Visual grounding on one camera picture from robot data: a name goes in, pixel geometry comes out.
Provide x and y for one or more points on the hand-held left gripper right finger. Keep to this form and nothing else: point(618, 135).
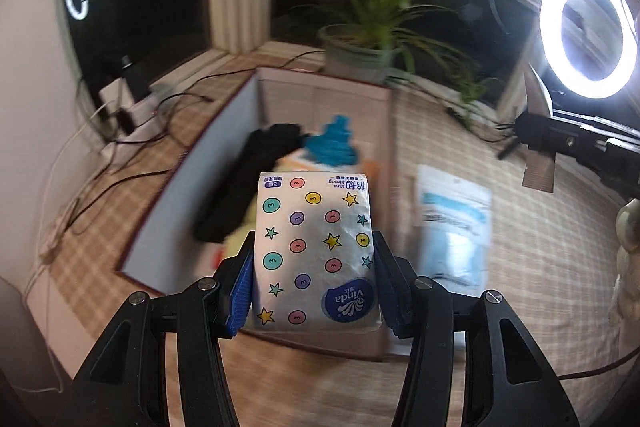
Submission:
point(395, 302)

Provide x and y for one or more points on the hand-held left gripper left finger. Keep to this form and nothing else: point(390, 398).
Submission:
point(242, 297)

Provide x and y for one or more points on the yellow soft item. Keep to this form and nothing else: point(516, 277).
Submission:
point(240, 237)

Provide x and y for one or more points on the star print tissue pack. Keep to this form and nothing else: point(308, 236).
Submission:
point(310, 257)

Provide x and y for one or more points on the black cloth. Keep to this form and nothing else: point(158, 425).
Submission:
point(235, 187)

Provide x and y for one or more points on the maroon cardboard box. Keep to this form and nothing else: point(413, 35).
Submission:
point(220, 142)

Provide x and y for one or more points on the blue glove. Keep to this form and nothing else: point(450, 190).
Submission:
point(332, 147)

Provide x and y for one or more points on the face mask packet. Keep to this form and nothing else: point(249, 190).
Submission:
point(450, 232)

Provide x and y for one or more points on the plaid tablecloth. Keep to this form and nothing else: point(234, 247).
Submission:
point(525, 247)

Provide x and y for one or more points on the grey rounded object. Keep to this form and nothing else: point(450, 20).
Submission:
point(20, 332)

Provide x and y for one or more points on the small green plant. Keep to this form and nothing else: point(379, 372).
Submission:
point(470, 87)

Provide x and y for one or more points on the white power strip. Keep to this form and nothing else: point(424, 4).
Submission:
point(112, 94)

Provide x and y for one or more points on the black power adapter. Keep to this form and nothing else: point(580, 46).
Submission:
point(135, 79)

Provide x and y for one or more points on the white beaded object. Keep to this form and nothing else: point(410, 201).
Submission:
point(627, 227)

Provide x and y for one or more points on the potted green plant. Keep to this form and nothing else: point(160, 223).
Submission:
point(350, 57)

